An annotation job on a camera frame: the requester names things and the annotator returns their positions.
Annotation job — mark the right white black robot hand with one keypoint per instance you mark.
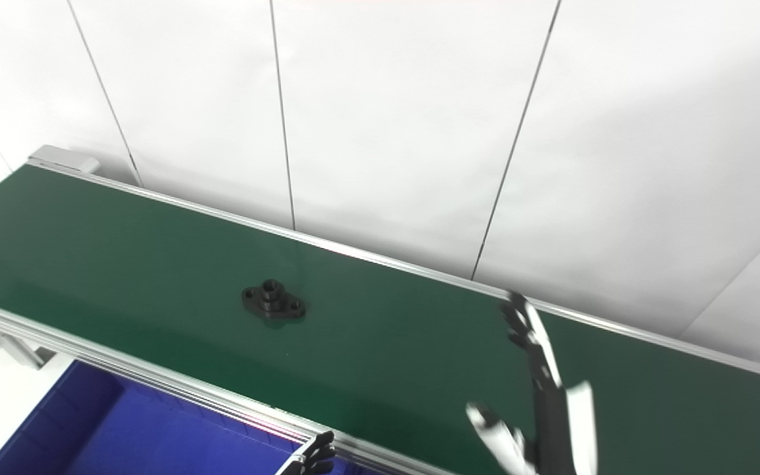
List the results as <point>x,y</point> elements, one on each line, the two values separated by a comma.
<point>551,429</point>

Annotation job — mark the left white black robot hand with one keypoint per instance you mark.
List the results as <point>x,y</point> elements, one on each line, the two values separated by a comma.
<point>314,462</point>

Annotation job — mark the black flanged machine part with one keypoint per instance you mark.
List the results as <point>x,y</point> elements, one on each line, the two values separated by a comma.
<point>273,302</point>

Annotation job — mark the green conveyor belt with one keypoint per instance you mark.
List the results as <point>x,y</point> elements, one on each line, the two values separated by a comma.
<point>386,343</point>
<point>156,379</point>

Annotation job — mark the blue plastic bin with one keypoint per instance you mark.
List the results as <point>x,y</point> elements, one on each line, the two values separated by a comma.
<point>123,429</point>

